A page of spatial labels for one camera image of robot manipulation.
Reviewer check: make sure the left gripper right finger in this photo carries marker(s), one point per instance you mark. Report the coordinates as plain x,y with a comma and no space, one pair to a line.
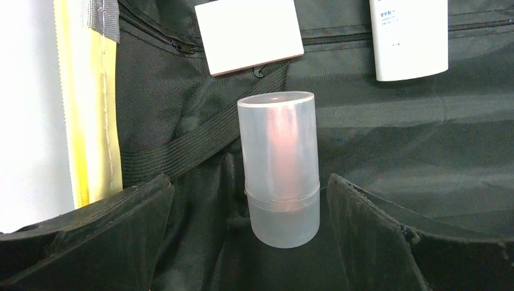
384,246

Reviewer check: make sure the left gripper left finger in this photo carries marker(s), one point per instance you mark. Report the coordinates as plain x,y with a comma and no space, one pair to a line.
111,244

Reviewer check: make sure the yellow hard-shell suitcase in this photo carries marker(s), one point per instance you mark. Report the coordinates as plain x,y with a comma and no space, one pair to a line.
441,146

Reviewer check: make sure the white cylindrical bottle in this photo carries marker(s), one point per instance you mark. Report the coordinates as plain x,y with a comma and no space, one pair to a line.
410,38

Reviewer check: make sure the clear plastic bottle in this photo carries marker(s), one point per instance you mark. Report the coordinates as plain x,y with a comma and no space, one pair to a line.
280,155

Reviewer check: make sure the small pink item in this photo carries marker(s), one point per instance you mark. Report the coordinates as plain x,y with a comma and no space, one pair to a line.
238,35

